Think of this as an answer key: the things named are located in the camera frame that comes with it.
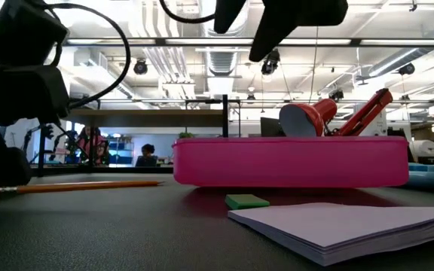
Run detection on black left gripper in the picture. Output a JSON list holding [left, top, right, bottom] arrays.
[[0, 65, 71, 197]]

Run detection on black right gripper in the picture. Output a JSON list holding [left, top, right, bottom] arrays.
[[213, 0, 350, 63]]

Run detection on orange wooden pencil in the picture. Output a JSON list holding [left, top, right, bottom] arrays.
[[0, 180, 165, 195]]

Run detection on pink plastic pencil case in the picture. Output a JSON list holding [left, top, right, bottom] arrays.
[[172, 135, 411, 189]]

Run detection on white notepad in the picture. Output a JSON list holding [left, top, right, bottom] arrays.
[[227, 202, 434, 267]]

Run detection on person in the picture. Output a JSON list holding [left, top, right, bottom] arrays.
[[135, 143, 160, 168], [75, 126, 109, 166]]

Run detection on black monitor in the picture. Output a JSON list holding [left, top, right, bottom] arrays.
[[260, 117, 284, 137]]

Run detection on red desk lamp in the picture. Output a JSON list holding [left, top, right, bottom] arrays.
[[278, 87, 394, 138]]

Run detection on black ceiling spotlight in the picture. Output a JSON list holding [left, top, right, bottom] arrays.
[[133, 59, 149, 76], [398, 62, 417, 77]]

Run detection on white machine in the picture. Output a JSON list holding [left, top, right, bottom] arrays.
[[353, 103, 390, 137]]

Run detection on green eraser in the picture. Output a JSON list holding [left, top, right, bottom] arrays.
[[224, 193, 271, 211]]

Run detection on white paper roll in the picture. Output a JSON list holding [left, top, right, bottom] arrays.
[[408, 139, 434, 158]]

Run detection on light blue tray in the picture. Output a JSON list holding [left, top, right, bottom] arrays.
[[405, 162, 434, 190]]

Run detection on black overhead camera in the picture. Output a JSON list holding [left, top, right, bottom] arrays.
[[260, 47, 282, 77]]

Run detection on black table frame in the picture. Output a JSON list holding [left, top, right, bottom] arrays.
[[38, 123, 47, 178]]

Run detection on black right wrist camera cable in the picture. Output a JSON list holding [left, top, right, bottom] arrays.
[[158, 0, 218, 25]]

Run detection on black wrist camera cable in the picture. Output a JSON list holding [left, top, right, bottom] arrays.
[[158, 0, 218, 25], [43, 2, 132, 111]]

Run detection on black left wrist camera cable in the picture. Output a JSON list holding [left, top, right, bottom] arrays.
[[43, 2, 132, 111]]

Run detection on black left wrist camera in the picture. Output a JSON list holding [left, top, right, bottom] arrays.
[[0, 0, 69, 69]]

